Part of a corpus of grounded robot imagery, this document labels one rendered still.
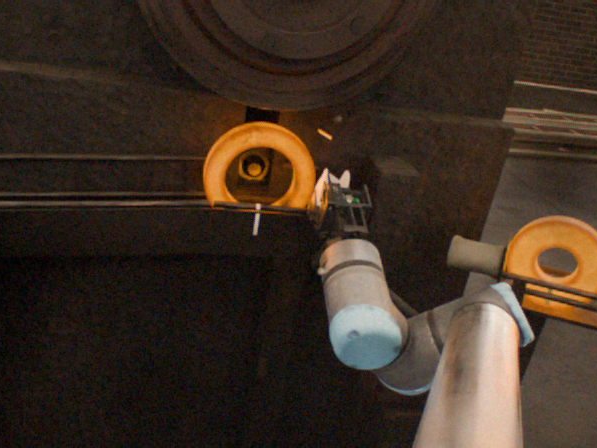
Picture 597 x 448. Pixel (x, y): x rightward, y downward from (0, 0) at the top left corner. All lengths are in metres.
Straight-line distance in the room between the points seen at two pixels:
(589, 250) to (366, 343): 0.44
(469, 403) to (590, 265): 0.59
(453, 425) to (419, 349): 0.40
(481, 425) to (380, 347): 0.33
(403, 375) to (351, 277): 0.17
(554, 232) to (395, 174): 0.27
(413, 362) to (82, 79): 0.68
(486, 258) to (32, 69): 0.82
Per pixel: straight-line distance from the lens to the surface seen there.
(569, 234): 1.06
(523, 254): 1.08
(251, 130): 0.98
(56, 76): 1.06
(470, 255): 1.09
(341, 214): 0.92
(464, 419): 0.50
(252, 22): 0.84
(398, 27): 0.95
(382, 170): 1.03
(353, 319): 0.78
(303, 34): 0.85
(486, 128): 1.18
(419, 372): 0.89
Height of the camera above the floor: 1.12
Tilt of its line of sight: 25 degrees down
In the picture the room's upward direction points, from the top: 10 degrees clockwise
